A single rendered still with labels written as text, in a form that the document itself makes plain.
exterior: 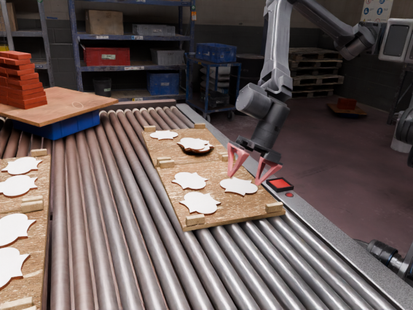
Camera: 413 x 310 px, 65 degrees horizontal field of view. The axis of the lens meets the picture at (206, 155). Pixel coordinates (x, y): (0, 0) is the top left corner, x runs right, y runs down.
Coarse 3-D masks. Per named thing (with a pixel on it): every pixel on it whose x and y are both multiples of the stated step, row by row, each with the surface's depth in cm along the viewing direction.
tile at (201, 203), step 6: (192, 192) 113; (186, 198) 109; (192, 198) 109; (198, 198) 110; (204, 198) 110; (210, 198) 110; (186, 204) 106; (192, 204) 106; (198, 204) 106; (204, 204) 106; (210, 204) 107; (216, 204) 107; (192, 210) 103; (198, 210) 103; (204, 210) 103; (210, 210) 103; (216, 210) 105
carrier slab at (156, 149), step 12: (144, 132) 166; (180, 132) 169; (192, 132) 170; (204, 132) 170; (156, 144) 153; (168, 144) 154; (216, 144) 156; (156, 156) 140; (168, 156) 141; (180, 156) 142; (192, 156) 142; (204, 156) 143; (216, 156) 143
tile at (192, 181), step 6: (180, 174) 125; (186, 174) 125; (192, 174) 125; (174, 180) 120; (180, 180) 120; (186, 180) 121; (192, 180) 121; (198, 180) 121; (204, 180) 121; (186, 186) 116; (192, 186) 117; (198, 186) 117; (204, 186) 117
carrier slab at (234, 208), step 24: (168, 168) 131; (192, 168) 132; (216, 168) 133; (240, 168) 134; (168, 192) 114; (216, 192) 116; (264, 192) 117; (216, 216) 102; (240, 216) 103; (264, 216) 105
